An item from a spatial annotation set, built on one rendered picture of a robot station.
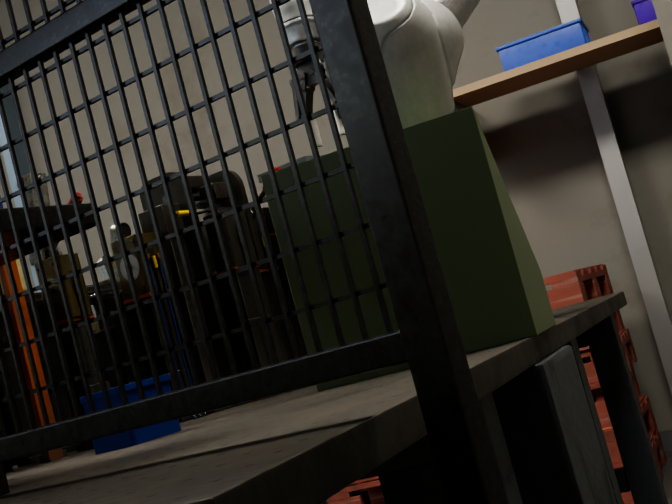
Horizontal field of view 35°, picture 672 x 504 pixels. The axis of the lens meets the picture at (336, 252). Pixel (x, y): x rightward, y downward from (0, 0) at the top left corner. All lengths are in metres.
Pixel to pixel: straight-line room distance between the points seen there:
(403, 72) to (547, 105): 2.92
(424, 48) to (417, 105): 0.09
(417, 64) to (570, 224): 2.91
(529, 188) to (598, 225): 0.33
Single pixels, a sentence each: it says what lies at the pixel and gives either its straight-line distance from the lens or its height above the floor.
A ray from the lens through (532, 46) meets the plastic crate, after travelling 4.24.
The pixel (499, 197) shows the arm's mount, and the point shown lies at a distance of 1.66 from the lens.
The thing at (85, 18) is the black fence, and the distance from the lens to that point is 1.10.
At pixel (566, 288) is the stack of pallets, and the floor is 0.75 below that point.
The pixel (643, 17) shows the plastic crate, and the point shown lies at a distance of 4.21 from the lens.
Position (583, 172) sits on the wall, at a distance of 4.57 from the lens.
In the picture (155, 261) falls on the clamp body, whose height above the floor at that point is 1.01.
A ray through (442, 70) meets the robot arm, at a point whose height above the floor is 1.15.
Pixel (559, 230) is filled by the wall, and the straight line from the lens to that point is 4.58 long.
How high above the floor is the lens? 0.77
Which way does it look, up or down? 5 degrees up
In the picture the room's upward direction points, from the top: 15 degrees counter-clockwise
